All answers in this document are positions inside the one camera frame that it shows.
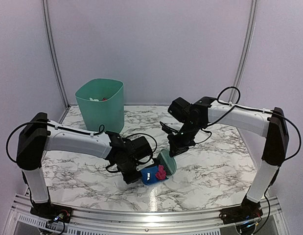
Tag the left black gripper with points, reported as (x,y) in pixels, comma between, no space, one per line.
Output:
(129,179)

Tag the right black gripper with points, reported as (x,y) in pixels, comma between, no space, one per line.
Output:
(176,147)

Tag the blue plastic dustpan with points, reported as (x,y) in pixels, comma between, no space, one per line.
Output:
(148,175)

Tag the teal hand brush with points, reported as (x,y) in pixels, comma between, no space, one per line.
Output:
(167,162)

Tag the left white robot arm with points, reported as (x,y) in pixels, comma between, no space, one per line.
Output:
(27,143)

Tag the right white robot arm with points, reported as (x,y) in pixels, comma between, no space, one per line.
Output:
(209,111)

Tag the paper scraps inside bin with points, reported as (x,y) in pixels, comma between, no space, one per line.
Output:
(98,100)

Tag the pink paper scrap centre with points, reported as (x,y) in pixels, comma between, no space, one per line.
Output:
(161,173)

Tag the teal plastic waste bin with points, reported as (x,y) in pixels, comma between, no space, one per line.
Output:
(109,113)

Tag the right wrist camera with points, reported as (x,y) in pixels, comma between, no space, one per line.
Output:
(167,129)

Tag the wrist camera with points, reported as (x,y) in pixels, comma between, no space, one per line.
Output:
(146,164)
(167,129)

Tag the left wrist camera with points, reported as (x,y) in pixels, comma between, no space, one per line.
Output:
(146,164)

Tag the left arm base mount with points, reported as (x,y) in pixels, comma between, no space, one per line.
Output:
(51,211)

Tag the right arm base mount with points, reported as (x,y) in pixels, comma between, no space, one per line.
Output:
(245,211)

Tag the aluminium front frame rail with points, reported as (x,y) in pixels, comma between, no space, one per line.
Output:
(85,221)

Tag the left aluminium corner post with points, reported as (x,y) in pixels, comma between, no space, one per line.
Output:
(53,54)

